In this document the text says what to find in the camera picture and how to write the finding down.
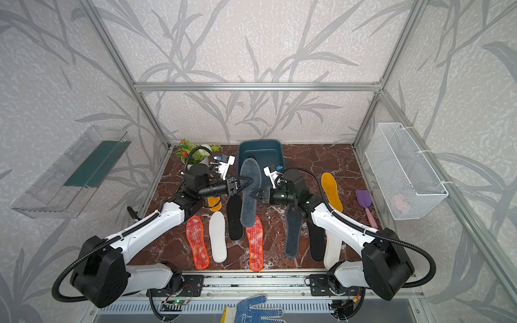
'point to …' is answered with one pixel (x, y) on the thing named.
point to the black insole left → (234, 204)
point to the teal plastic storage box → (268, 153)
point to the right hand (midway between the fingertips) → (251, 194)
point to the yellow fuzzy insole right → (330, 186)
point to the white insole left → (217, 225)
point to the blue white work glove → (242, 313)
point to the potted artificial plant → (198, 156)
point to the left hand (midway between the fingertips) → (250, 183)
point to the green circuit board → (178, 302)
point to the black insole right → (317, 240)
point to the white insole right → (332, 250)
